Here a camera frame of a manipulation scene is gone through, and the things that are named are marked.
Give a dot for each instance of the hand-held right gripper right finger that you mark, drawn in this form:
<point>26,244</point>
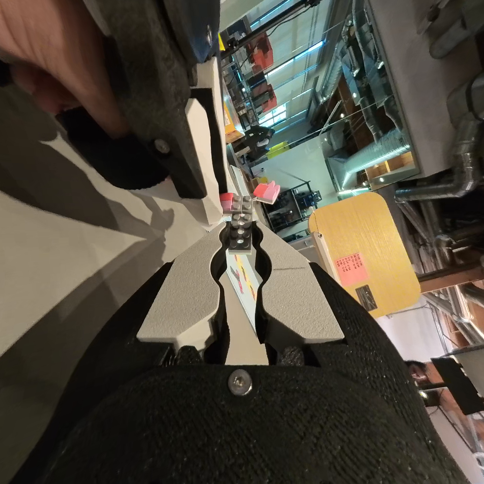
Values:
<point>302,302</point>

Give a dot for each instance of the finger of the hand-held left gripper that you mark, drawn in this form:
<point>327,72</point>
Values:
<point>211,170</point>
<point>210,75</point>

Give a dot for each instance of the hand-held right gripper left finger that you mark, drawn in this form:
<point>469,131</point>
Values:
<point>181,298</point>

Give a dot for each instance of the pink red brick wing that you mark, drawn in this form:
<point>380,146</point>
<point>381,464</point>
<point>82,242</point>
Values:
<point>266,193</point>
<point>226,202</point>

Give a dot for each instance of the small grey brick plate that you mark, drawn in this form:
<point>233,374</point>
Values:
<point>248,203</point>
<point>237,204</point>

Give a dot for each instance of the long grey holed plate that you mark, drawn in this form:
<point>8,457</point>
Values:
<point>240,238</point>

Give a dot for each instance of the grey desk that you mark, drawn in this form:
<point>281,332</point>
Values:
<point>56,245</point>

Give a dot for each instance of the person's left hand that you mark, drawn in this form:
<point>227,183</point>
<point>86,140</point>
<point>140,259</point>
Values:
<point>49,37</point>

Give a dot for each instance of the orange toy set box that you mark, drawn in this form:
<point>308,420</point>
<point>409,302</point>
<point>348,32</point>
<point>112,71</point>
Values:
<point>231,124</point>

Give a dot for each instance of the red crate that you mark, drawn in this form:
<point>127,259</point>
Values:
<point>262,55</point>
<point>268,98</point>

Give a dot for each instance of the open light blue instruction booklet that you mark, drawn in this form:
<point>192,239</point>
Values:
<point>242,279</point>

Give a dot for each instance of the black boom pole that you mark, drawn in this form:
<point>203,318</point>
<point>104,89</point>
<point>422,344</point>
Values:
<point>264,28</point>

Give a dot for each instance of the black metal rack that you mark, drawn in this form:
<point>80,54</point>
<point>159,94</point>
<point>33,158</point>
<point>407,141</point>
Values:
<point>298,206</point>

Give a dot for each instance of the light wooden panel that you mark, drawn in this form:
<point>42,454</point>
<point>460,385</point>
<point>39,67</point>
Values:
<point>378,234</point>

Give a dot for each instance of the grey metal pipe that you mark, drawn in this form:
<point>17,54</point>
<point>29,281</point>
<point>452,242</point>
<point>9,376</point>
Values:
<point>465,151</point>

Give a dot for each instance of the silver ventilation duct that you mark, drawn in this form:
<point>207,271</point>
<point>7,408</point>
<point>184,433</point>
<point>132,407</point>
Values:
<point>378,151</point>

